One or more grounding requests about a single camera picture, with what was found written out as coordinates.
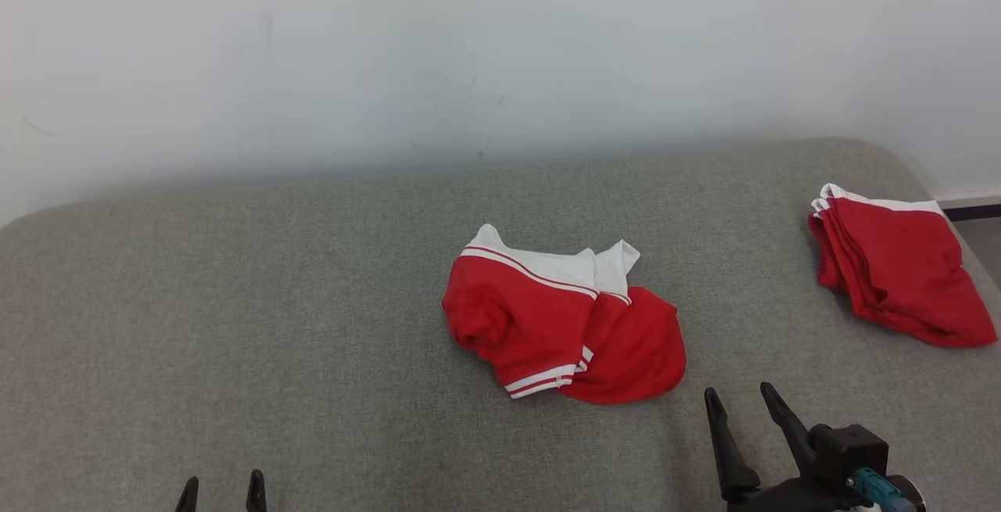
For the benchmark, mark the red shorts with white panel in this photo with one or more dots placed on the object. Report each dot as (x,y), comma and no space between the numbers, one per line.
(899,270)

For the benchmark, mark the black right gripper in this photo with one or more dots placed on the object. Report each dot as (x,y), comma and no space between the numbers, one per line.
(790,498)

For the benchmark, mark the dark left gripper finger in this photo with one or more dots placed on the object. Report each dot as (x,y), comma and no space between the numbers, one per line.
(256,492)
(188,496)

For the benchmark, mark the red Bulls jersey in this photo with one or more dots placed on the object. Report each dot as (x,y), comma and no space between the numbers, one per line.
(539,324)

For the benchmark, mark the white wall baseboard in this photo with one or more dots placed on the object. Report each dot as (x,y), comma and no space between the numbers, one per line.
(970,203)

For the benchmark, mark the grey fabric sofa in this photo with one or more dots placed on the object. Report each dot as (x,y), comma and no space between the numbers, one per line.
(313,324)

